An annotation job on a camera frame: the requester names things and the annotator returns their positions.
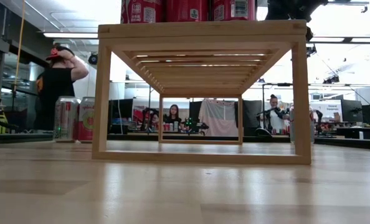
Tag white sign board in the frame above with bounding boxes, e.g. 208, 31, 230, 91
323, 99, 343, 122

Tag black boom stand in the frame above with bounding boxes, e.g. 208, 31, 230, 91
256, 81, 293, 136

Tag white hanging cloth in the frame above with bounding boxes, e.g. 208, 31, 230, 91
199, 98, 239, 138

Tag person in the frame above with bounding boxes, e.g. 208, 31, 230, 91
163, 104, 183, 125
34, 45, 90, 131
259, 94, 290, 134

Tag red Coke Zero can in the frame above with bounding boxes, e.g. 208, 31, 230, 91
120, 0, 164, 24
164, 0, 210, 22

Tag ceiling lamp fixture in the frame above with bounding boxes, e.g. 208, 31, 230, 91
326, 0, 370, 14

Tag slatted wooden shelf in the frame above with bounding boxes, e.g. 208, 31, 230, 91
91, 19, 312, 166

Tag dark partition panel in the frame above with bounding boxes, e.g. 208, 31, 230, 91
242, 100, 263, 128
189, 101, 203, 121

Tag red Coca-Cola original can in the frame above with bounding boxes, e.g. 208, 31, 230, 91
210, 0, 257, 22

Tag background robot with green lights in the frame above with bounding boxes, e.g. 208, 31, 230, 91
181, 116, 210, 134

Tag silver Diet Coke can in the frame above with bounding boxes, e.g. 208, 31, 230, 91
53, 96, 82, 143
288, 105, 315, 144

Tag yellow device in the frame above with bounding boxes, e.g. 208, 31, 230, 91
0, 104, 10, 134

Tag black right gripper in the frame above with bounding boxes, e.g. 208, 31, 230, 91
264, 0, 329, 42

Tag pink Spindrift can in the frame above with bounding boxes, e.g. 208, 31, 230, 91
77, 96, 96, 142

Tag black aluminium table frame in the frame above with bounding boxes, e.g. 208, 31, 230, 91
0, 132, 370, 152

